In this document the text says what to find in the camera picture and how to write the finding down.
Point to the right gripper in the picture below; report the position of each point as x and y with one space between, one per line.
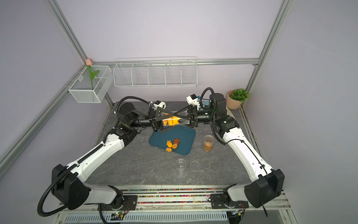
192 111

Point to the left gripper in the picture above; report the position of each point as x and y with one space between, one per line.
155 118

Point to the clear cookie jar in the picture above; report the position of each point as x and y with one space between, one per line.
208 143
180 121
180 166

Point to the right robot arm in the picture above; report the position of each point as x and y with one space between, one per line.
266 182

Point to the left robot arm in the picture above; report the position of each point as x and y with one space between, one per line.
68 189

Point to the teal plastic tray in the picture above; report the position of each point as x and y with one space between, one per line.
185 135

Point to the potted green plant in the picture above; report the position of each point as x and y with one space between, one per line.
236 97

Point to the artificial pink tulip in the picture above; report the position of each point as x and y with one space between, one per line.
92 74

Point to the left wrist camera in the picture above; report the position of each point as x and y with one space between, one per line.
159 104

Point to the white wire wall shelf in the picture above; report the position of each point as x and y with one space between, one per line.
155 72

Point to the white mesh wall basket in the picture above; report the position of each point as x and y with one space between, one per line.
81 88

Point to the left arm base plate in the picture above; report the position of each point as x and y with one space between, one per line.
123 203

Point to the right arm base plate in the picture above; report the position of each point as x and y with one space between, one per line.
222 201

